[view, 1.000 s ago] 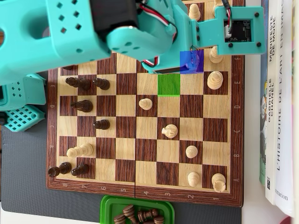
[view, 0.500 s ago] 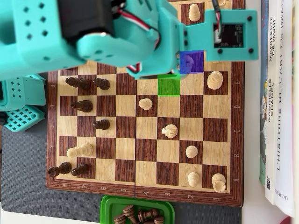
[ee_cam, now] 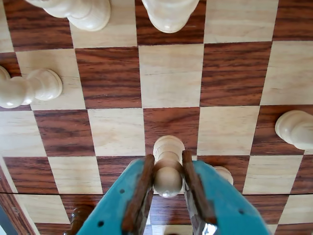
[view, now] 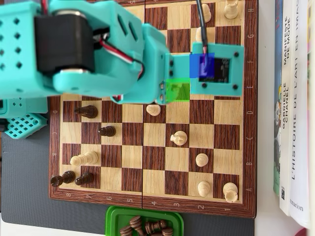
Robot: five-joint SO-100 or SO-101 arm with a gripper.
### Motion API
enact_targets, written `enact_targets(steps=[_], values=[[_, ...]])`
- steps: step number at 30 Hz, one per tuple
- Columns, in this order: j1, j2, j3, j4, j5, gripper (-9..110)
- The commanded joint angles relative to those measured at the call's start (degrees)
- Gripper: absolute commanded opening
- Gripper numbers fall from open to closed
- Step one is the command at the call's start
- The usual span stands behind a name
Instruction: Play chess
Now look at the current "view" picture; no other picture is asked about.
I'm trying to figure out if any green plastic container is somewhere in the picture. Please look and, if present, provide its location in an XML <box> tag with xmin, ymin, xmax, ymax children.
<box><xmin>105</xmin><ymin>206</ymin><xmax>185</xmax><ymax>236</ymax></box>

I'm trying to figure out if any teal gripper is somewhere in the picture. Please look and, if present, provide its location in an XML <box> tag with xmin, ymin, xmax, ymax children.
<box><xmin>110</xmin><ymin>23</ymin><xmax>181</xmax><ymax>104</ymax></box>

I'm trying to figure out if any teal perforated robot base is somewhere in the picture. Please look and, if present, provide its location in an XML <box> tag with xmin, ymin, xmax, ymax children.
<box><xmin>0</xmin><ymin>112</ymin><xmax>48</xmax><ymax>140</ymax></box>

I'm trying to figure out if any dark rook chess piece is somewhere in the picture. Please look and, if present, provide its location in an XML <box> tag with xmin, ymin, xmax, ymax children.
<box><xmin>50</xmin><ymin>170</ymin><xmax>76</xmax><ymax>187</ymax></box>

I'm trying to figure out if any dark bishop chess piece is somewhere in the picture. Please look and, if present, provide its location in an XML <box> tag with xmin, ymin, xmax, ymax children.
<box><xmin>74</xmin><ymin>105</ymin><xmax>99</xmax><ymax>119</ymax></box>

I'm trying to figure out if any pink object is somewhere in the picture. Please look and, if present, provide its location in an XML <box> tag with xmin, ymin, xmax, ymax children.
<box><xmin>292</xmin><ymin>227</ymin><xmax>315</xmax><ymax>236</ymax></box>

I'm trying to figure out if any light pawn chess piece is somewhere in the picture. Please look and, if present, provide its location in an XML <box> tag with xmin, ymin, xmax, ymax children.
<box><xmin>203</xmin><ymin>3</ymin><xmax>212</xmax><ymax>24</ymax></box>
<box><xmin>195</xmin><ymin>152</ymin><xmax>210</xmax><ymax>168</ymax></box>
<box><xmin>197</xmin><ymin>180</ymin><xmax>212</xmax><ymax>198</ymax></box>
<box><xmin>195</xmin><ymin>26</ymin><xmax>209</xmax><ymax>44</ymax></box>
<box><xmin>146</xmin><ymin>104</ymin><xmax>162</xmax><ymax>117</ymax></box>

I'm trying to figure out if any red white black servo cable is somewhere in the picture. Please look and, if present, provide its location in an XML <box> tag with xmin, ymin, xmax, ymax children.
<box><xmin>94</xmin><ymin>31</ymin><xmax>146</xmax><ymax>80</ymax></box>

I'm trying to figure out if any light rook chess piece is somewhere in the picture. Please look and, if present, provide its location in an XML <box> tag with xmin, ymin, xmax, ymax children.
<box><xmin>223</xmin><ymin>0</ymin><xmax>240</xmax><ymax>20</ymax></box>
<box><xmin>222</xmin><ymin>181</ymin><xmax>239</xmax><ymax>204</ymax></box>

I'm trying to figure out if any dark pawn chess piece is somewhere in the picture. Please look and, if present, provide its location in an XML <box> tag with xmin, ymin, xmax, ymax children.
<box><xmin>145</xmin><ymin>219</ymin><xmax>167</xmax><ymax>235</ymax></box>
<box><xmin>98</xmin><ymin>125</ymin><xmax>117</xmax><ymax>138</ymax></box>
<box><xmin>74</xmin><ymin>172</ymin><xmax>95</xmax><ymax>186</ymax></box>

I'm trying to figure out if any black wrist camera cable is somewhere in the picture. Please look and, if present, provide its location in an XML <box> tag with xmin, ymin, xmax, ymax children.
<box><xmin>196</xmin><ymin>0</ymin><xmax>209</xmax><ymax>54</ymax></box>

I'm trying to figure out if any wooden folding chessboard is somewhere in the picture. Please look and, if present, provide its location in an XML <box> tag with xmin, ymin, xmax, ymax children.
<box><xmin>48</xmin><ymin>0</ymin><xmax>259</xmax><ymax>219</ymax></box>

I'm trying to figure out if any white art history book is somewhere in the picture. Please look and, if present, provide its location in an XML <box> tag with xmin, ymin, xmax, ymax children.
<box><xmin>289</xmin><ymin>0</ymin><xmax>312</xmax><ymax>229</ymax></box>

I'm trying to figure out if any white Gabrielle Chanel book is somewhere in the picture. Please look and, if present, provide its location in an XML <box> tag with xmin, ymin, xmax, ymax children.
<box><xmin>279</xmin><ymin>0</ymin><xmax>299</xmax><ymax>217</ymax></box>

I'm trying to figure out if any illustrated blue spine book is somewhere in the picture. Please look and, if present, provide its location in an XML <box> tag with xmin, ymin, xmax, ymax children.
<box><xmin>272</xmin><ymin>0</ymin><xmax>284</xmax><ymax>196</ymax></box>

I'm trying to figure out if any light knight chess piece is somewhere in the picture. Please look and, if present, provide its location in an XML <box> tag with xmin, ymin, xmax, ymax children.
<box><xmin>169</xmin><ymin>130</ymin><xmax>189</xmax><ymax>147</ymax></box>

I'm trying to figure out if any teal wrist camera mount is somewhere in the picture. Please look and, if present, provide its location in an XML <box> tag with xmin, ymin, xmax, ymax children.
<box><xmin>164</xmin><ymin>42</ymin><xmax>246</xmax><ymax>97</ymax></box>

